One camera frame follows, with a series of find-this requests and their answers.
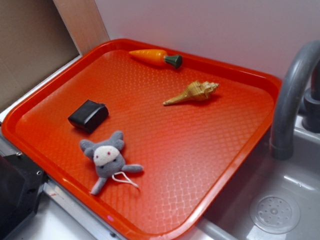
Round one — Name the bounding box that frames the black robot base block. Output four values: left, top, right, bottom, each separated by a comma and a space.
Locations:
0, 154, 46, 240

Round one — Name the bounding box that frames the orange plastic tray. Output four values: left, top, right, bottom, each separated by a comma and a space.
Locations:
1, 39, 281, 240

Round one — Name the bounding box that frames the tan spiral seashell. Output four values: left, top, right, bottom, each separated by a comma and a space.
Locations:
163, 80, 220, 106

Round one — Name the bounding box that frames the orange toy carrot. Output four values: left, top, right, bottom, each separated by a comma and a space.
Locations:
128, 49, 183, 69

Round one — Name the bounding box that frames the grey plush mouse toy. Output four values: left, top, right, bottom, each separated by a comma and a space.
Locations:
79, 130, 144, 196

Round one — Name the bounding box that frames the small black box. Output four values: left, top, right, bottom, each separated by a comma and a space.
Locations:
68, 99, 109, 133

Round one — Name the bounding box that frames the grey plastic sink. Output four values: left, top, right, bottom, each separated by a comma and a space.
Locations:
199, 109, 320, 240

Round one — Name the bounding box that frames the brown cardboard panel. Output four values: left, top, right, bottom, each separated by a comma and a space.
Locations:
0, 0, 79, 111

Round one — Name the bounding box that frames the round sink drain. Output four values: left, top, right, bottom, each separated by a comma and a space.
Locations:
249, 191, 301, 235

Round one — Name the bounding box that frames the grey curved faucet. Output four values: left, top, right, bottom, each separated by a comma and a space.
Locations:
269, 40, 320, 160

